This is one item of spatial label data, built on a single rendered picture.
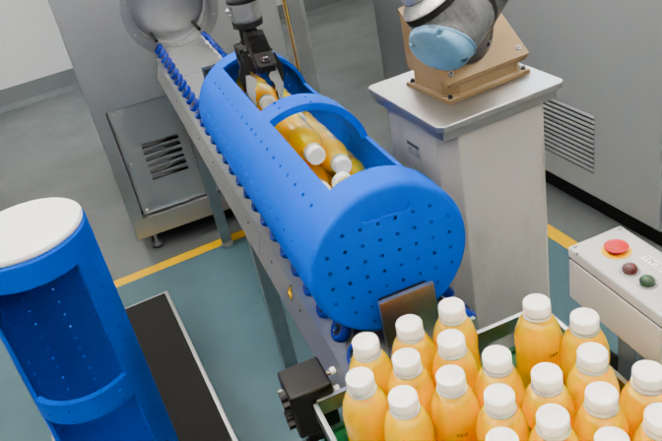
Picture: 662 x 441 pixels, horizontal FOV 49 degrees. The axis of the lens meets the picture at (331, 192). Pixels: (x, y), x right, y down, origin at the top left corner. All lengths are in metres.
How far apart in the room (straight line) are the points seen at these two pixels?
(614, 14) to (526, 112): 1.24
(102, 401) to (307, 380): 0.85
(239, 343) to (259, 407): 0.36
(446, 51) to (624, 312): 0.55
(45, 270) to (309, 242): 0.72
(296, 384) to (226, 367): 1.62
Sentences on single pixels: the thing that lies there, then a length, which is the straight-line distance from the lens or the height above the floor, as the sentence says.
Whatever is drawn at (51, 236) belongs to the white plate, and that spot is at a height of 1.04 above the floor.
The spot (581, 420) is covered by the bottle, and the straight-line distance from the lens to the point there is 0.99.
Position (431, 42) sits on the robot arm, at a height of 1.34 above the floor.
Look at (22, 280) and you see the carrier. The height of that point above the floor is 0.99.
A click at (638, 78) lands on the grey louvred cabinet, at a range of 2.80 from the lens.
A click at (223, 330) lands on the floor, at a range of 2.93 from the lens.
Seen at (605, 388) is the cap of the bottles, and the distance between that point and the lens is 0.97.
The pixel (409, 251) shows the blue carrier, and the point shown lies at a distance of 1.21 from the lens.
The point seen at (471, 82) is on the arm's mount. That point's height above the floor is 1.18.
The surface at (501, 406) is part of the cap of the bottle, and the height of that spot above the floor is 1.09.
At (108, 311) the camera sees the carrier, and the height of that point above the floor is 0.80.
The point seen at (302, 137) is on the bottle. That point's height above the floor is 1.17.
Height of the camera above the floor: 1.79
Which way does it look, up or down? 30 degrees down
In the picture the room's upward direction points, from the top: 12 degrees counter-clockwise
